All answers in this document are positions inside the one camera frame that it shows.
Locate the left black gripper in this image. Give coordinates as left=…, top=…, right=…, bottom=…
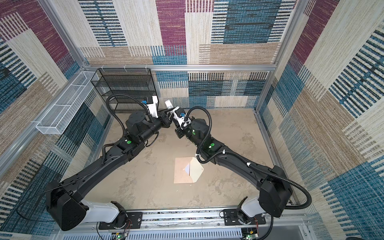
left=138, top=108, right=176, bottom=146

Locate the pale pink envelope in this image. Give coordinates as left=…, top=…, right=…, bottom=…
left=174, top=157, right=204, bottom=184

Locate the white glue stick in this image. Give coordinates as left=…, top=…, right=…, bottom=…
left=165, top=100, right=173, bottom=110

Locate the pink red letter card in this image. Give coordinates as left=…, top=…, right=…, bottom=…
left=184, top=163, right=191, bottom=176

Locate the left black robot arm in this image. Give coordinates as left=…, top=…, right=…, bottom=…
left=46, top=110, right=172, bottom=231

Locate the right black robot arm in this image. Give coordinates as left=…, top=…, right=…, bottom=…
left=173, top=119, right=293, bottom=218

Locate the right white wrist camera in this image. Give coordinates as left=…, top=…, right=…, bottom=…
left=174, top=107, right=192, bottom=130

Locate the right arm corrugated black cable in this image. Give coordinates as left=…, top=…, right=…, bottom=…
left=184, top=105, right=313, bottom=240

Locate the black wire mesh shelf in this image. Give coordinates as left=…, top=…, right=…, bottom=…
left=91, top=68, right=158, bottom=101

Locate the aluminium mounting rail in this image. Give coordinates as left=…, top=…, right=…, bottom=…
left=50, top=207, right=316, bottom=240

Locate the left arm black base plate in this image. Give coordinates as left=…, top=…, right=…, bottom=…
left=98, top=212, right=143, bottom=230

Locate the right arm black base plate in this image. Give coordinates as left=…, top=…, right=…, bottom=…
left=219, top=209, right=266, bottom=226

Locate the white wire mesh basket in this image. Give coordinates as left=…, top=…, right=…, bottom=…
left=36, top=71, right=95, bottom=135

